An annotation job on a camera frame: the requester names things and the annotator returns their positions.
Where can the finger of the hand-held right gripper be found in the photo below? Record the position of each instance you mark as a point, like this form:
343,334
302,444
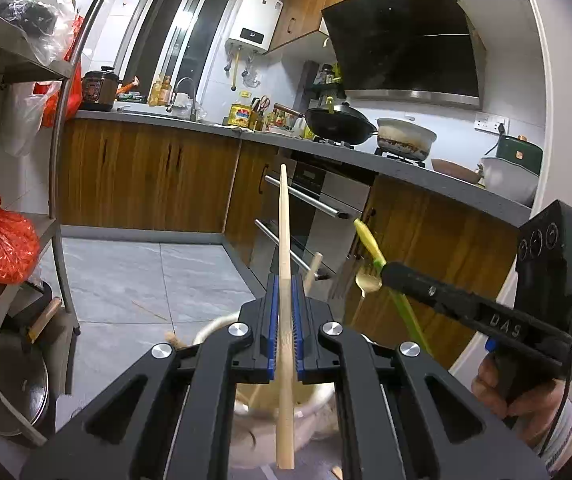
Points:
465,305

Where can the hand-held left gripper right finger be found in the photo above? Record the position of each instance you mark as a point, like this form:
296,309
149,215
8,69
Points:
300,325

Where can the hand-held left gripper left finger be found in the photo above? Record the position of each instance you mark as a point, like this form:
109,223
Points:
272,320

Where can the silver fork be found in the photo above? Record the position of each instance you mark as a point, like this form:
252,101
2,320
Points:
348,280

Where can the cream floral ceramic utensil holder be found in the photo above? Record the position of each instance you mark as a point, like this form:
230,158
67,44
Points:
316,410

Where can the yellow-green plastic spoon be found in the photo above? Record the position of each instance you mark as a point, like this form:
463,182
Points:
368,240

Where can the person's right hand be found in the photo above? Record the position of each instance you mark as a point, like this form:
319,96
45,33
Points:
535,420

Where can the white bowl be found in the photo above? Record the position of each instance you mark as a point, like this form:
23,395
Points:
510,182

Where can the brown plate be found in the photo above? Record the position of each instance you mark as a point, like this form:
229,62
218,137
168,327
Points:
455,170

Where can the grey kitchen countertop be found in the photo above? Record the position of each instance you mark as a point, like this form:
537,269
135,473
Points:
415,175

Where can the built-in steel oven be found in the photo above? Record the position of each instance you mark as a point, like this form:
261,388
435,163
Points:
316,180

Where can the white ceramic pot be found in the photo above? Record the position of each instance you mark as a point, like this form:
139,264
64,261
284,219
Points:
405,137

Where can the wooden base cabinets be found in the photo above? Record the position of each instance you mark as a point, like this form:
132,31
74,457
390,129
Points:
131,175

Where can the black wok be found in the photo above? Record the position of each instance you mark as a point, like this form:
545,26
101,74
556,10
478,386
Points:
341,125

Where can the knife block with scissors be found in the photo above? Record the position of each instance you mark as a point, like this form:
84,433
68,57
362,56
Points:
258,115

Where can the yellow tin can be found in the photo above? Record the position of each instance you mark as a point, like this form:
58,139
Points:
240,116

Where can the black spice rack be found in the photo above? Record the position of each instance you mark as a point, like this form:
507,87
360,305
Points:
323,80

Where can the steel kitchen faucet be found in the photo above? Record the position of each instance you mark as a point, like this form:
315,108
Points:
186,90

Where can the cooking oil bottles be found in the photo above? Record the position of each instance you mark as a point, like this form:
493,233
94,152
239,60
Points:
160,92

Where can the stainless steel shelf rack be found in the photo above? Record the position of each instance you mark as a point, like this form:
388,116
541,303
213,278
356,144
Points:
54,185

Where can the steel pan lid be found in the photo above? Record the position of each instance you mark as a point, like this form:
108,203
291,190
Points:
16,385

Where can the black range hood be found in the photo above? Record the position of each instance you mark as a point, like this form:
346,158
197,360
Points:
400,35

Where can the dark pressure cooker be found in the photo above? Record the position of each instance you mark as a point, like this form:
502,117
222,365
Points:
100,87

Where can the white water heater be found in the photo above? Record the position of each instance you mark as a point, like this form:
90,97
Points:
256,20

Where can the sliding window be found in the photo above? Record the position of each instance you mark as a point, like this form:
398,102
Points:
166,35

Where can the hanging orange plastic bag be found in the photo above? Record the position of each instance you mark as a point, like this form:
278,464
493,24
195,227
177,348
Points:
48,105

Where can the hanging white plastic bag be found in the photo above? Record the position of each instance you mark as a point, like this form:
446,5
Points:
21,120

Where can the clear bag with dark contents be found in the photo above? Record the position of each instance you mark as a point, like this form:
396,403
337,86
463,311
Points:
31,15

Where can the wall socket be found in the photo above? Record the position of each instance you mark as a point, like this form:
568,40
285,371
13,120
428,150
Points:
490,124

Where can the wooden wall cabinets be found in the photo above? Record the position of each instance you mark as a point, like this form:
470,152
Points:
306,5

